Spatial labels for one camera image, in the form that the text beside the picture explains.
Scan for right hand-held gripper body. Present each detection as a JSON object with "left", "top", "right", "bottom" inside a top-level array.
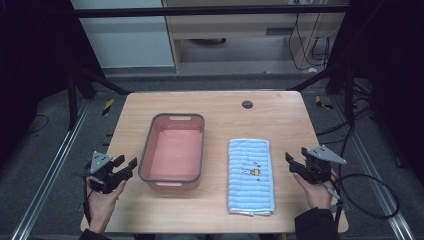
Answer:
[{"left": 299, "top": 144, "right": 348, "bottom": 185}]

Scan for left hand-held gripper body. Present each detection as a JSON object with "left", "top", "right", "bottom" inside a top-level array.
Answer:
[{"left": 87, "top": 150, "right": 134, "bottom": 195}]

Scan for person's right hand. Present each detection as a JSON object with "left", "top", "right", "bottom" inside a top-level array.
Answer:
[{"left": 292, "top": 172, "right": 338, "bottom": 211}]

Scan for person's left hand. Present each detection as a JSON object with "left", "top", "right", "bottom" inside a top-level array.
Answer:
[{"left": 85, "top": 177, "right": 127, "bottom": 217}]

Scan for pink basin with grey rim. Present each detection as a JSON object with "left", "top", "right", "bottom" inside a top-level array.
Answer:
[{"left": 137, "top": 112, "right": 206, "bottom": 192}]

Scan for blue striped towel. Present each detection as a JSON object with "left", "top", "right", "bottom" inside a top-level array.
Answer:
[{"left": 227, "top": 138, "right": 276, "bottom": 217}]

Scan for yellow black striped tape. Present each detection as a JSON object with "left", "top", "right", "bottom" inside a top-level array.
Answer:
[
  {"left": 101, "top": 98, "right": 115, "bottom": 117},
  {"left": 314, "top": 95, "right": 335, "bottom": 111}
]

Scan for black metal stand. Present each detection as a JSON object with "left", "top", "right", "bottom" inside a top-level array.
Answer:
[
  {"left": 286, "top": 64, "right": 357, "bottom": 128},
  {"left": 65, "top": 61, "right": 132, "bottom": 132}
]

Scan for black curtain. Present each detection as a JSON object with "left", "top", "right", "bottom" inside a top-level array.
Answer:
[
  {"left": 0, "top": 0, "right": 101, "bottom": 168},
  {"left": 328, "top": 0, "right": 424, "bottom": 183}
]

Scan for white cabinet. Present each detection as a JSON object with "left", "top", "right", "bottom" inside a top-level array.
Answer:
[{"left": 70, "top": 0, "right": 176, "bottom": 70}]

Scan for black horizontal metal bar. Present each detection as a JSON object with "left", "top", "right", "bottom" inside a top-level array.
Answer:
[{"left": 71, "top": 5, "right": 350, "bottom": 18}]

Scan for grey cable plug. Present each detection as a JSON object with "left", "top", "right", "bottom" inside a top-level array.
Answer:
[{"left": 325, "top": 186, "right": 342, "bottom": 202}]

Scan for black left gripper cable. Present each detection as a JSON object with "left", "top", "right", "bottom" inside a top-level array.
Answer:
[{"left": 71, "top": 159, "right": 93, "bottom": 225}]

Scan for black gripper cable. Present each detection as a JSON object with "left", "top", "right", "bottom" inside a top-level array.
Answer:
[
  {"left": 331, "top": 168, "right": 401, "bottom": 231},
  {"left": 71, "top": 159, "right": 93, "bottom": 225}
]

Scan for black floor cables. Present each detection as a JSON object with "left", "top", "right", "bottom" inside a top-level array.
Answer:
[{"left": 315, "top": 79, "right": 379, "bottom": 146}]

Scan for aluminium floor rail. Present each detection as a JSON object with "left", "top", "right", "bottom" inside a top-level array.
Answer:
[
  {"left": 9, "top": 99, "right": 92, "bottom": 240},
  {"left": 333, "top": 94, "right": 416, "bottom": 240}
]

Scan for thin black floor cable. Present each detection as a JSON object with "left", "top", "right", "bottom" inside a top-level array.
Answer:
[{"left": 25, "top": 113, "right": 51, "bottom": 136}]

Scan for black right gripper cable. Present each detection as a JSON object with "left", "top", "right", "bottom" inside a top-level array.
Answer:
[{"left": 331, "top": 168, "right": 401, "bottom": 231}]

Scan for black hanging cables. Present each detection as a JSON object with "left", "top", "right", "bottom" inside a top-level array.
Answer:
[{"left": 287, "top": 12, "right": 333, "bottom": 73}]

